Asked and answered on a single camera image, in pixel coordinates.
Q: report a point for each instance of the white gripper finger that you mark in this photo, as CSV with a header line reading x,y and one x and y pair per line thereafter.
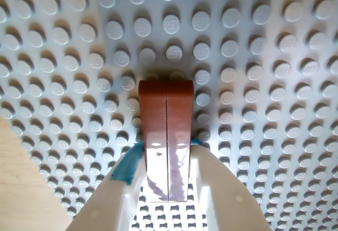
x,y
227,204

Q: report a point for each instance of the white blue-tipped gripper finger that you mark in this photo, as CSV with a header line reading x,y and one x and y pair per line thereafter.
x,y
105,204

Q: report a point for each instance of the grey studded lego baseplate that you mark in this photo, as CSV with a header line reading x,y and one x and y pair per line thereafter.
x,y
237,56

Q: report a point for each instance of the brown lego brick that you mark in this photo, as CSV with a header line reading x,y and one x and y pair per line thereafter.
x,y
165,136

